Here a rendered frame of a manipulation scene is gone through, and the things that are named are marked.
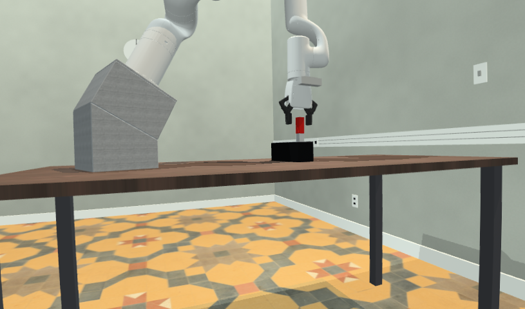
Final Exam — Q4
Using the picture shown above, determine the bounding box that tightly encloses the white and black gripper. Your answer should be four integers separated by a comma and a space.
279, 79, 318, 126

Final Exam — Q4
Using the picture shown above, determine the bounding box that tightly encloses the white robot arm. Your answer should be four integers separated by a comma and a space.
126, 0, 329, 87

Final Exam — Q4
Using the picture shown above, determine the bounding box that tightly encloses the red and grey square pin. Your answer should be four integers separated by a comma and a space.
296, 117, 304, 142

